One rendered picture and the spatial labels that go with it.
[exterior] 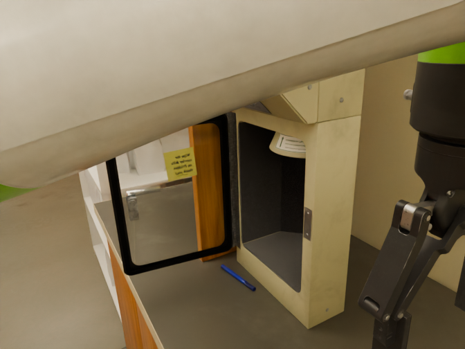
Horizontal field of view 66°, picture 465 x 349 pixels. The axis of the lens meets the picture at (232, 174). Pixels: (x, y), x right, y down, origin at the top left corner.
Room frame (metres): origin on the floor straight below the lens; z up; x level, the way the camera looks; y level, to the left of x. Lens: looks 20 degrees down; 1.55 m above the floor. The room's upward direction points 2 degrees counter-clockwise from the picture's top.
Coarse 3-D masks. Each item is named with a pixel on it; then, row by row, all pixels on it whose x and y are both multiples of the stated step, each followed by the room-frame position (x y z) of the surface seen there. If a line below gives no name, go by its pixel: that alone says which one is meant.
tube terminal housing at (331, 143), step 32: (320, 96) 0.63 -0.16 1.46; (352, 96) 0.67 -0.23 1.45; (288, 128) 0.70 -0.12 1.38; (320, 128) 0.63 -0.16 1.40; (352, 128) 0.67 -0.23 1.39; (320, 160) 0.64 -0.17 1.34; (352, 160) 0.68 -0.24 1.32; (320, 192) 0.64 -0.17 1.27; (352, 192) 0.68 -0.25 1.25; (320, 224) 0.64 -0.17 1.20; (320, 256) 0.64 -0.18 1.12; (288, 288) 0.69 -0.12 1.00; (320, 288) 0.64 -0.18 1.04; (320, 320) 0.65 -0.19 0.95
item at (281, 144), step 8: (280, 136) 0.77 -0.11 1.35; (288, 136) 0.75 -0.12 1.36; (272, 144) 0.79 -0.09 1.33; (280, 144) 0.76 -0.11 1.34; (288, 144) 0.74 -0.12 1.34; (296, 144) 0.73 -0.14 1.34; (280, 152) 0.75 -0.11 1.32; (288, 152) 0.74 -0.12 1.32; (296, 152) 0.73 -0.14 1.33; (304, 152) 0.72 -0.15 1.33
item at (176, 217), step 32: (192, 128) 0.86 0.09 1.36; (128, 160) 0.80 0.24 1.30; (160, 160) 0.83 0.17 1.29; (192, 160) 0.86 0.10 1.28; (128, 192) 0.79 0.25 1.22; (160, 192) 0.82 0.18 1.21; (192, 192) 0.85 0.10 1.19; (128, 224) 0.79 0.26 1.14; (160, 224) 0.82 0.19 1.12; (192, 224) 0.85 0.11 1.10; (160, 256) 0.82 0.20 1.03
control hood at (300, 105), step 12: (312, 84) 0.62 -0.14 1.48; (276, 96) 0.61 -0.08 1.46; (288, 96) 0.60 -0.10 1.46; (300, 96) 0.61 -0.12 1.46; (312, 96) 0.62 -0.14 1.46; (276, 108) 0.66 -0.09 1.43; (288, 108) 0.62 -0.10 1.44; (300, 108) 0.61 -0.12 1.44; (312, 108) 0.62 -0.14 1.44; (300, 120) 0.62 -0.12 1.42; (312, 120) 0.62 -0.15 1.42
